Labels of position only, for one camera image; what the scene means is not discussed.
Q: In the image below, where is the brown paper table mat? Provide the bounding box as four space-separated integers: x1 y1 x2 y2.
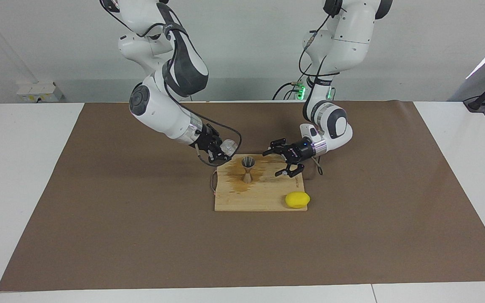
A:
0 100 485 292

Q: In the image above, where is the white wall socket box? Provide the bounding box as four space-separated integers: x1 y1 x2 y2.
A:
16 82 63 103

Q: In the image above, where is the yellow lemon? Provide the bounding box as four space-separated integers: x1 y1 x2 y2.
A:
285 191 311 209

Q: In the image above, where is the black left base cable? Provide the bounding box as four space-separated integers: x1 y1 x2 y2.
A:
272 76 310 101

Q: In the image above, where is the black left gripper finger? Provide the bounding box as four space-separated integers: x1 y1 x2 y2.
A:
275 162 304 177
263 138 288 156

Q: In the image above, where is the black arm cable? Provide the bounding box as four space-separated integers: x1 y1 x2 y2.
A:
141 21 243 167
298 8 342 175

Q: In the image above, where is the clear glass cup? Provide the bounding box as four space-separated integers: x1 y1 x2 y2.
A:
220 139 239 156

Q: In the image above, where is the steel double jigger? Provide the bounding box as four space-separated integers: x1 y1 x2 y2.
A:
241 156 256 184

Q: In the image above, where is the wooden cutting board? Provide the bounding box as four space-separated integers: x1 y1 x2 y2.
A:
210 154 309 212

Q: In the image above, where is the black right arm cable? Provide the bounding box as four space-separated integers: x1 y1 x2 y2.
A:
141 21 243 167

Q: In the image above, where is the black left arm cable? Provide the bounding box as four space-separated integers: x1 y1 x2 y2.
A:
298 8 342 175

